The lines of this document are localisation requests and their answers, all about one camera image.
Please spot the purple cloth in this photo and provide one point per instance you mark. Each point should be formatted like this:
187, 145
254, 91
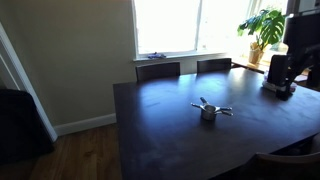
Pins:
156, 56

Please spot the yellow plant pot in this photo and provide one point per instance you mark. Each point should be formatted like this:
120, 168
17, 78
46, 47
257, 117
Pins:
255, 56

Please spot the wooden window bench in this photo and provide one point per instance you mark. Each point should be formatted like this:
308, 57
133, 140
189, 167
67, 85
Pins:
246, 64

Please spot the smallest steel measuring cup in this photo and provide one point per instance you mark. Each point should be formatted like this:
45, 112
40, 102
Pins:
203, 100

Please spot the white door frame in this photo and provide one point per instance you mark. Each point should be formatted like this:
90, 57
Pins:
15, 60

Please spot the dark wooden dining chair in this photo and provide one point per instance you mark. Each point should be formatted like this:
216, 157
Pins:
213, 65
156, 71

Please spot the half-cup steel measuring cup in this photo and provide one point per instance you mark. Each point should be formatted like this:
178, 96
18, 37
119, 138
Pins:
226, 108

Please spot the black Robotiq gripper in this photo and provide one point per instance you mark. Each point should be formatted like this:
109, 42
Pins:
301, 33

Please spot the large white framed window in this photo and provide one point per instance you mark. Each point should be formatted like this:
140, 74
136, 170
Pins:
166, 26

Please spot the largest steel measuring cup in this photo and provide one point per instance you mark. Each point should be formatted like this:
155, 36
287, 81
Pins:
208, 116

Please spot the black upholstered chair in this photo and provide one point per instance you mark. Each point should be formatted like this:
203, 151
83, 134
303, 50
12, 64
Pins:
20, 126

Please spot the white baseboard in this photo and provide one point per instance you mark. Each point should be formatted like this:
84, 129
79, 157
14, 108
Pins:
86, 124

